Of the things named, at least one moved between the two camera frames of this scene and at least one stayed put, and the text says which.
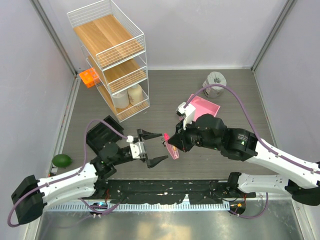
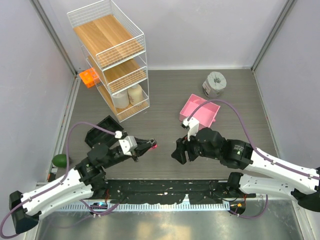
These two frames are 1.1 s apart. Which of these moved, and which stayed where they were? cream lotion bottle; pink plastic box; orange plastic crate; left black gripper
Moved: left black gripper
Stayed: cream lotion bottle; pink plastic box; orange plastic crate
